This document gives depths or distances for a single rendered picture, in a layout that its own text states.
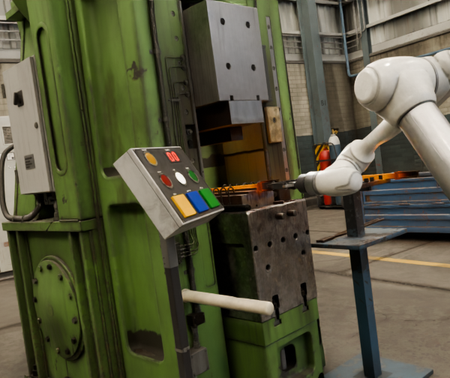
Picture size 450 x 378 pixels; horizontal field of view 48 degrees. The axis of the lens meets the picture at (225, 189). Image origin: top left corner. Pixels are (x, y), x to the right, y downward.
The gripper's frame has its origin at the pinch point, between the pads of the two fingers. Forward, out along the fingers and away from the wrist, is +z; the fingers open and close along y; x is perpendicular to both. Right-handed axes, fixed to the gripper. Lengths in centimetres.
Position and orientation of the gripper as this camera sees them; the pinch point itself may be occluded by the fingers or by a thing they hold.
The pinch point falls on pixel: (270, 185)
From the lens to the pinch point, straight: 208.8
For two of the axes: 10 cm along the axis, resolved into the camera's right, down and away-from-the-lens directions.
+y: 7.1, -1.3, 6.9
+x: -1.2, -9.9, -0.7
